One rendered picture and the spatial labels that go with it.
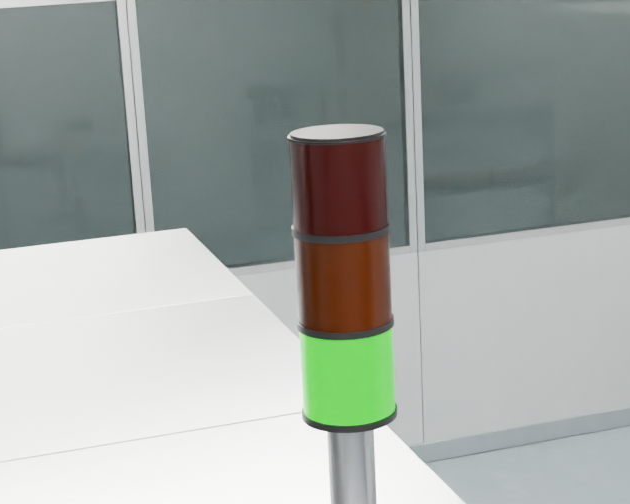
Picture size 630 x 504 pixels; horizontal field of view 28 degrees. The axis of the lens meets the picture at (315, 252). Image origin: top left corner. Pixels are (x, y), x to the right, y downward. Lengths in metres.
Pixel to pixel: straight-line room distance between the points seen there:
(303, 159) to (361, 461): 0.17
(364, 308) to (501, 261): 5.23
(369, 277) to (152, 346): 0.51
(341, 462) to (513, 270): 5.24
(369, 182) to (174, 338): 0.54
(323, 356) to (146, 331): 0.54
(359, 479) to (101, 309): 0.61
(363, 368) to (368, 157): 0.11
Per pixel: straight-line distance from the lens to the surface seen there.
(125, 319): 1.20
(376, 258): 0.63
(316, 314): 0.63
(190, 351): 1.10
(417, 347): 5.79
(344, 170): 0.61
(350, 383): 0.64
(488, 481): 5.81
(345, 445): 0.67
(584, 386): 6.25
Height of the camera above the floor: 2.45
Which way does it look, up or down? 14 degrees down
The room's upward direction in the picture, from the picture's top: 3 degrees counter-clockwise
